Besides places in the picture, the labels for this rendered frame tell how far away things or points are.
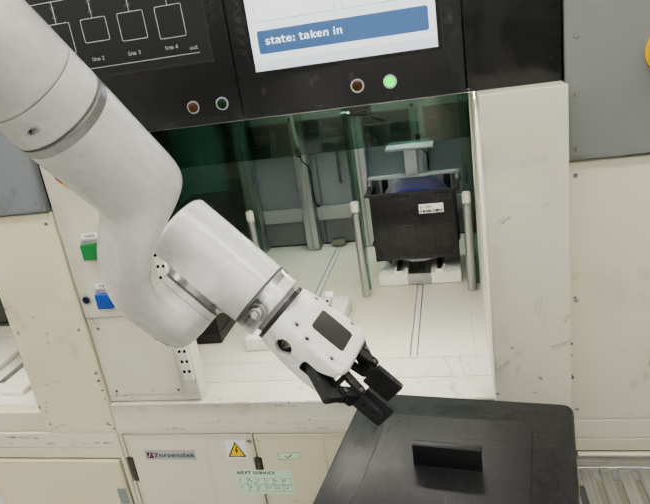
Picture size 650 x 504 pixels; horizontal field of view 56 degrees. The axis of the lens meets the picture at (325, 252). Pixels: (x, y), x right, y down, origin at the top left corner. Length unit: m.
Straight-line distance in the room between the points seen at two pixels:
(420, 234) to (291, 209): 0.57
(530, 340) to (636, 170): 0.30
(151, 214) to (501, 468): 0.48
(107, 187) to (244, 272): 0.19
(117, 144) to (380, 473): 0.48
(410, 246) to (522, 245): 0.64
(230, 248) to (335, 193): 1.28
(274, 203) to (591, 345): 1.19
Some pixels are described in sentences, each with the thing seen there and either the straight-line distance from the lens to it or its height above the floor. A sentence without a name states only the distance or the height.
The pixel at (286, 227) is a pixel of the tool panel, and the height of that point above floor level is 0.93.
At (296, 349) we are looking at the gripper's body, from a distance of 0.69.
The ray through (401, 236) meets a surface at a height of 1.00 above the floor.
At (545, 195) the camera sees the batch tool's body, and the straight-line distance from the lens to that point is 0.95.
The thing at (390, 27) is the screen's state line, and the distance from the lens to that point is 0.96.
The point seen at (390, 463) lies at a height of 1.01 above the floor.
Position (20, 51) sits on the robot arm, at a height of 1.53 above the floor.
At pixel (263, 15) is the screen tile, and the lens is 0.99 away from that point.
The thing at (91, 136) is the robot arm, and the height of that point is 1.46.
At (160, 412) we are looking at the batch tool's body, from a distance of 1.32.
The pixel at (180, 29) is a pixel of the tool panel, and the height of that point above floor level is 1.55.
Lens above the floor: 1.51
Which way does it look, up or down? 19 degrees down
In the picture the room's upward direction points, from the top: 9 degrees counter-clockwise
